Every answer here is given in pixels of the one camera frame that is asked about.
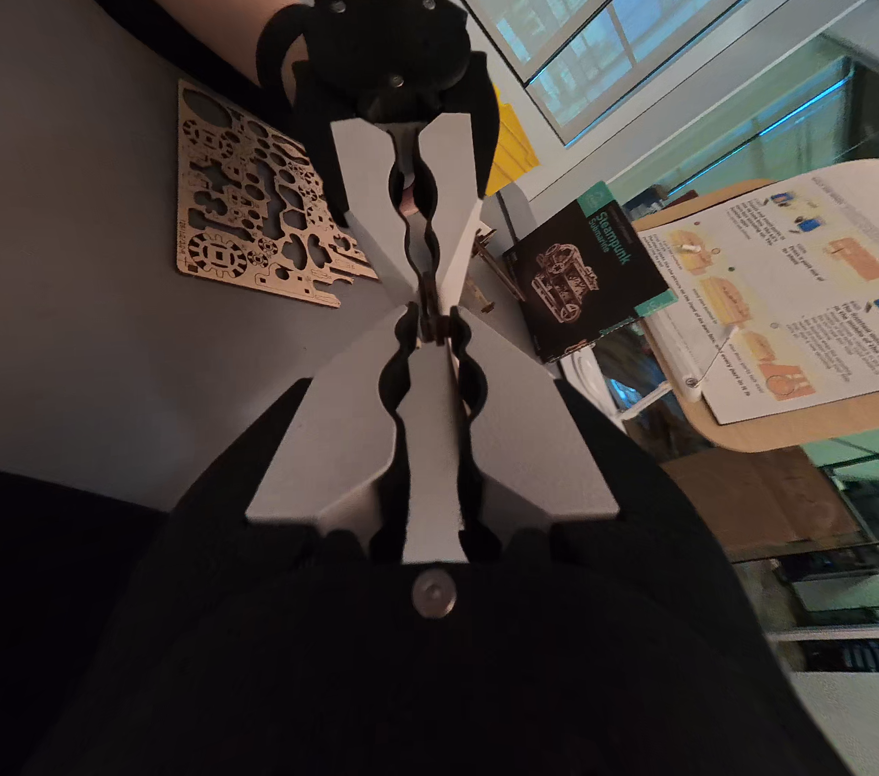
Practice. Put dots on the wooden poster board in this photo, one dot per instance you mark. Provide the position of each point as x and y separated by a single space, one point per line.
755 436

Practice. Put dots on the printed instruction poster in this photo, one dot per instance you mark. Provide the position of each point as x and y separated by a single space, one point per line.
769 295

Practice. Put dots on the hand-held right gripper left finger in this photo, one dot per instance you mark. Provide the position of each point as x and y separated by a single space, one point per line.
329 446

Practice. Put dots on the partly built wooden model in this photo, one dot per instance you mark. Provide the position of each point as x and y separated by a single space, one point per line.
498 268

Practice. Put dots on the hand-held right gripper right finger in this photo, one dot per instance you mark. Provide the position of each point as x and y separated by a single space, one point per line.
542 446

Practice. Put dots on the black model kit box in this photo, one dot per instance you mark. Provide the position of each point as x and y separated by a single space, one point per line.
584 281

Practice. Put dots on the laser-cut wooden parts sheet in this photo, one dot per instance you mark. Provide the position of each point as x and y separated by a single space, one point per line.
240 206

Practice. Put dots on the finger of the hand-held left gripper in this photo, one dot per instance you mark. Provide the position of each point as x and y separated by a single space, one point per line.
364 185
457 185

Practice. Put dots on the black wrist band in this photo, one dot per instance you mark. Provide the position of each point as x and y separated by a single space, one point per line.
271 48

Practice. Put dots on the white stand base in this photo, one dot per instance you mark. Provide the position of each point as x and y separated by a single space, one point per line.
590 384

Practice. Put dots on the brown cardboard box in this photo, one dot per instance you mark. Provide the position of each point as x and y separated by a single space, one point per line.
755 501

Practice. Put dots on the person's left hand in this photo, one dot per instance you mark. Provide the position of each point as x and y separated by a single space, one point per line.
409 192

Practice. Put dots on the yellow plastic bin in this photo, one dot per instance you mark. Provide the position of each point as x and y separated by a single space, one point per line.
511 151

